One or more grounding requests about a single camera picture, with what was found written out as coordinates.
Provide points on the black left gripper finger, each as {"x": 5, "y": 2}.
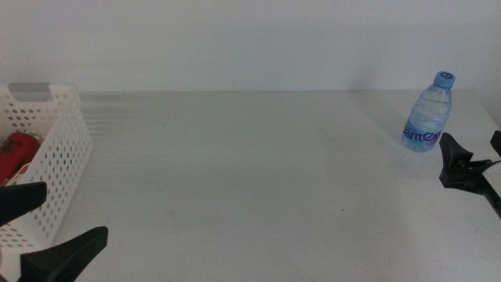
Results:
{"x": 19, "y": 199}
{"x": 62, "y": 258}

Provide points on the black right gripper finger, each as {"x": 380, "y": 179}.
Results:
{"x": 497, "y": 143}
{"x": 452, "y": 150}

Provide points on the clear water bottle blue cap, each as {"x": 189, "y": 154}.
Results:
{"x": 428, "y": 113}

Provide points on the red cola can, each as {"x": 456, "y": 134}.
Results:
{"x": 17, "y": 154}

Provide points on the white perforated plastic basket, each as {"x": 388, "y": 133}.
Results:
{"x": 62, "y": 156}

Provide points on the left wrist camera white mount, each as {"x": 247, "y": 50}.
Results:
{"x": 8, "y": 268}

